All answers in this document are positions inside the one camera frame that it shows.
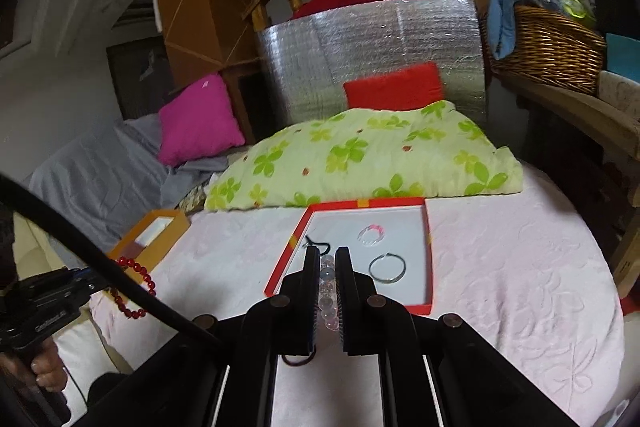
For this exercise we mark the wicker basket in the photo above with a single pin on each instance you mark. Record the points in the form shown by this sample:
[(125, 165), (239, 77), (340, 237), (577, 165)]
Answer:
[(550, 52)]

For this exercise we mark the orange box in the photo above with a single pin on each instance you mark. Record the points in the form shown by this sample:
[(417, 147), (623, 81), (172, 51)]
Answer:
[(172, 242)]

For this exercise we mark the dark red bangle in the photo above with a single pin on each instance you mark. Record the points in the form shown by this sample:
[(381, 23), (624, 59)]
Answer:
[(295, 363)]

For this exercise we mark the blue cloth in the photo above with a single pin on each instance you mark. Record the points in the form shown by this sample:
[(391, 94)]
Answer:
[(502, 17)]

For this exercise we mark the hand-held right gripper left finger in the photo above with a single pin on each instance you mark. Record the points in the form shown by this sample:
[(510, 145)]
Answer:
[(312, 307)]

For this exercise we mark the teal box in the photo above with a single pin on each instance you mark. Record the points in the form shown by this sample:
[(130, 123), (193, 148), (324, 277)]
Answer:
[(625, 57)]

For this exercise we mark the silver bangle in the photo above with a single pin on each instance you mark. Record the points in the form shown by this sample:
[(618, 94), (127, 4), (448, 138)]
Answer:
[(371, 269)]

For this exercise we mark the dark framed picture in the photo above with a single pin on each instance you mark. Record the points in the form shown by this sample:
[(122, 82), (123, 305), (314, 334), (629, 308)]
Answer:
[(135, 77)]

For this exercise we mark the red shallow box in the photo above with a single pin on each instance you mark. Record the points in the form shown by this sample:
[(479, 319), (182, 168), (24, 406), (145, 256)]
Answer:
[(285, 264)]

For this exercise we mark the pink cushion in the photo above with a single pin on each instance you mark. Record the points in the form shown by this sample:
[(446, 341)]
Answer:
[(200, 127)]

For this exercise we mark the green floral pillow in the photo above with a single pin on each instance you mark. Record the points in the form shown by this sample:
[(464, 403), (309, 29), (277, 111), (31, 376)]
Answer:
[(350, 157)]

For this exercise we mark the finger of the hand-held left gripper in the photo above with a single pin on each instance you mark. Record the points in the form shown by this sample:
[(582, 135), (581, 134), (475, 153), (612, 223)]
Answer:
[(92, 279)]

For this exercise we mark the person's left hand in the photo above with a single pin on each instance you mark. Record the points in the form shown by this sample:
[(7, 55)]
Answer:
[(47, 374)]

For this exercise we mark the patterned cloth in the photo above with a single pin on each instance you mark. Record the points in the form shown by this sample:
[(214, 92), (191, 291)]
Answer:
[(192, 199)]

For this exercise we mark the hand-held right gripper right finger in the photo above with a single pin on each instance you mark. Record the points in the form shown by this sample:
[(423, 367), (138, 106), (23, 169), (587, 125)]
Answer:
[(345, 307)]

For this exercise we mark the silver insulation panel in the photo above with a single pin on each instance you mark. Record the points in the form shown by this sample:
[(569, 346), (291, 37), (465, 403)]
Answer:
[(350, 42)]

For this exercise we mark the grey blanket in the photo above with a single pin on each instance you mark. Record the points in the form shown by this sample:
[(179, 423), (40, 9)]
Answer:
[(100, 177)]

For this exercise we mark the red cushion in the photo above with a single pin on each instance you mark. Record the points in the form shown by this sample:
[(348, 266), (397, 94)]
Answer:
[(395, 89)]

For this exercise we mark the wooden shelf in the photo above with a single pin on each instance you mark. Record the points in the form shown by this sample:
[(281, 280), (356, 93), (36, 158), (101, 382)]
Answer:
[(565, 107)]

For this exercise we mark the pale pink bedspread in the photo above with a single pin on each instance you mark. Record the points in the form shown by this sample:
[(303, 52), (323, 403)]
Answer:
[(500, 282)]

